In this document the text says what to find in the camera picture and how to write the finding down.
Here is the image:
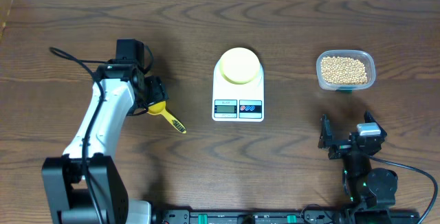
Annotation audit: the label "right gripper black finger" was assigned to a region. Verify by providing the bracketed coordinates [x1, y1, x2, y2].
[364, 111, 377, 123]
[318, 114, 333, 148]

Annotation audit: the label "yellow measuring scoop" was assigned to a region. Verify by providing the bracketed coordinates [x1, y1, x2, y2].
[147, 101, 187, 134]

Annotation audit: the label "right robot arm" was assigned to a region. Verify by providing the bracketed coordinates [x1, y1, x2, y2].
[318, 111, 398, 223]

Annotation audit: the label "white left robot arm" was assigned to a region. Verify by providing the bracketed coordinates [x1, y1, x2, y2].
[41, 39, 168, 223]

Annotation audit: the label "white digital kitchen scale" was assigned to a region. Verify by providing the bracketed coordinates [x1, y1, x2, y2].
[211, 60, 265, 122]

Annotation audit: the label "yellow plastic bowl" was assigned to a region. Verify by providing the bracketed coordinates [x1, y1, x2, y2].
[219, 47, 261, 85]

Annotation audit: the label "green tape strip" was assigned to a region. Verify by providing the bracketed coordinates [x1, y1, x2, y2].
[337, 89, 352, 94]

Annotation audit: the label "clear plastic container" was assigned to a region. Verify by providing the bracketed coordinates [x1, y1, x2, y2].
[316, 49, 377, 91]

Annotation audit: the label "soybeans in container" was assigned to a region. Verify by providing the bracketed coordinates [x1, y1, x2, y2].
[320, 56, 368, 85]

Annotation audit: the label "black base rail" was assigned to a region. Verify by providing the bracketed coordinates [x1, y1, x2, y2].
[151, 209, 419, 224]

